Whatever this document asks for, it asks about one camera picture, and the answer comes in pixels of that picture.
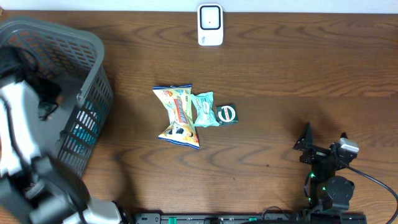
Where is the yellow snack bag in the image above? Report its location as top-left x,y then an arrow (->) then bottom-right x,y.
152,84 -> 200,149

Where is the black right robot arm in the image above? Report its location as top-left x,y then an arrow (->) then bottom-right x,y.
293,122 -> 359,214

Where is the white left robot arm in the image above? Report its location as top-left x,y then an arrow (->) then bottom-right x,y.
1,46 -> 132,223

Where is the green round-logo box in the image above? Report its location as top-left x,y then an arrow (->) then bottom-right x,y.
216,104 -> 239,126

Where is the grey plastic shopping basket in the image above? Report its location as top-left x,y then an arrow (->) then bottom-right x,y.
1,16 -> 114,176

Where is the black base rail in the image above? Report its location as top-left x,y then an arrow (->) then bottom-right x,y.
132,213 -> 367,224

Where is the white barcode scanner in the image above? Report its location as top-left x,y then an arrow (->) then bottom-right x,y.
197,4 -> 224,46

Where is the teal wet wipes pack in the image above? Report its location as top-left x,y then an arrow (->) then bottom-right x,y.
191,91 -> 220,128

